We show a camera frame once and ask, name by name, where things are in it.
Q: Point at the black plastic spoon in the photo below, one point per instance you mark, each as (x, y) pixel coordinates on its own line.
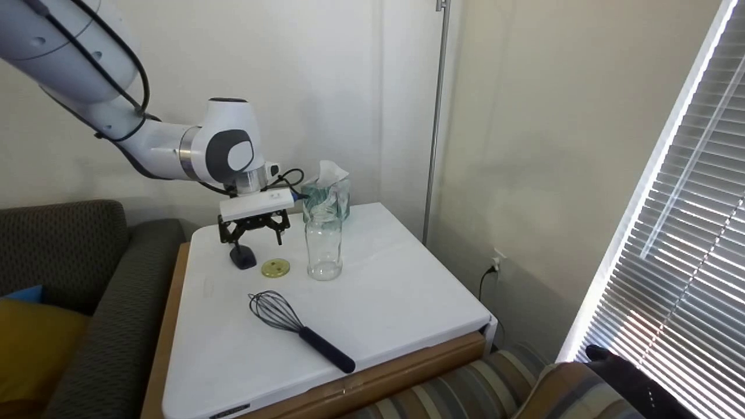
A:
(243, 256)

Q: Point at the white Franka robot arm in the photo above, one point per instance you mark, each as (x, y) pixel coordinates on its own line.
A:
(79, 61)

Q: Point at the metal wall pole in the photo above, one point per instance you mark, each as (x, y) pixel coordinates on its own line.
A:
(436, 117)

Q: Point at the yellow cushion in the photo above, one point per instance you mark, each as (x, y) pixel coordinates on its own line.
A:
(36, 349)

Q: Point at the black fabric item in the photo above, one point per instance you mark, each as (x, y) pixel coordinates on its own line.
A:
(636, 387)

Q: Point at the white window blinds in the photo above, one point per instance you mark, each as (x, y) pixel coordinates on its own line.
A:
(690, 233)

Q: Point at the gold metal jar lid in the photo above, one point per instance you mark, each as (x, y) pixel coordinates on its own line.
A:
(277, 269)

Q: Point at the blue cushion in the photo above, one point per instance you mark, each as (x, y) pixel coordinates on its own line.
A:
(26, 293)

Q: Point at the clear glass jar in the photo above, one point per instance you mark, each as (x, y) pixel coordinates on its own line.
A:
(324, 252)

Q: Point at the striped sofa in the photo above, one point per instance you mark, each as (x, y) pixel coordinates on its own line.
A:
(466, 391)

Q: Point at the dark green sofa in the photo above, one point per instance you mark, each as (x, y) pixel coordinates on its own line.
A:
(117, 311)

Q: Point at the white table board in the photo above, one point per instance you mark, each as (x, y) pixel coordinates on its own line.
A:
(387, 298)

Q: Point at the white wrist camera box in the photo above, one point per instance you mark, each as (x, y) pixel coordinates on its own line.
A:
(257, 205)

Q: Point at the wooden table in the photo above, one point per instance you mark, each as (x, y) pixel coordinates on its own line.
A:
(374, 384)

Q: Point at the teal patterned tissue box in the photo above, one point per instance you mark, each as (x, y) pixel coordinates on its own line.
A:
(330, 193)

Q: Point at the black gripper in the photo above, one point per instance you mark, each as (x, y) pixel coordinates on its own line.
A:
(254, 220)

